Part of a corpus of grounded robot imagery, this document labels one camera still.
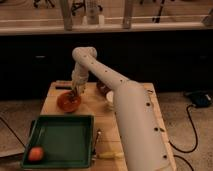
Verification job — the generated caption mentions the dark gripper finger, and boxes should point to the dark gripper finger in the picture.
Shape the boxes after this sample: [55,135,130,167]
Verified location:
[70,88,75,98]
[76,88,81,96]

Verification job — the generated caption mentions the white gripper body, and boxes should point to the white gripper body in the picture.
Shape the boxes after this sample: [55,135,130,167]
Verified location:
[71,70,88,88]

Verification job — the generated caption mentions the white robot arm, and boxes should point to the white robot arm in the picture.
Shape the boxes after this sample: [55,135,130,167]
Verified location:
[72,47,175,171]

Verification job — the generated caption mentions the dark red bowl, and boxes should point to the dark red bowl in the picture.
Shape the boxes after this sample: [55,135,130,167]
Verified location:
[96,81,110,95]

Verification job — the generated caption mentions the white cup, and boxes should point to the white cup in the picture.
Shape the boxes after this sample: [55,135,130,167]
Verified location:
[106,91,114,103]

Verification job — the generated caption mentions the green plastic tray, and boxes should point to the green plastic tray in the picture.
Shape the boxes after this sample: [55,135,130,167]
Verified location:
[21,115,94,169]

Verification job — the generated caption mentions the wooden table leg left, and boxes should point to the wooden table leg left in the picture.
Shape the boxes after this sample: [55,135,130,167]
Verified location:
[60,0,73,31]

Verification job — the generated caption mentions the wooden table leg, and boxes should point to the wooden table leg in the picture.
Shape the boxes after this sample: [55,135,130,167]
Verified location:
[122,0,133,29]
[60,0,73,31]

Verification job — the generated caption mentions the red apple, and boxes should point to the red apple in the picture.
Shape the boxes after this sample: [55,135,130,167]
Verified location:
[28,146,44,162]

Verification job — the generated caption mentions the wooden table leg right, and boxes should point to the wooden table leg right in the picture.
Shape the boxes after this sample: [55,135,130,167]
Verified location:
[122,0,133,29]

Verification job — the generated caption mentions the black device on floor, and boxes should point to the black device on floor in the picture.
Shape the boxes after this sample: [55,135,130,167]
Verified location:
[184,91,212,108]

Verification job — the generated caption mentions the yellow handled knife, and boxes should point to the yellow handled knife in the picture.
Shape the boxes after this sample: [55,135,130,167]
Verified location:
[92,129,124,160]

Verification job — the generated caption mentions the black cable on floor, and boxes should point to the black cable on floor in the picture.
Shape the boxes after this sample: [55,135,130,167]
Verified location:
[168,103,200,171]

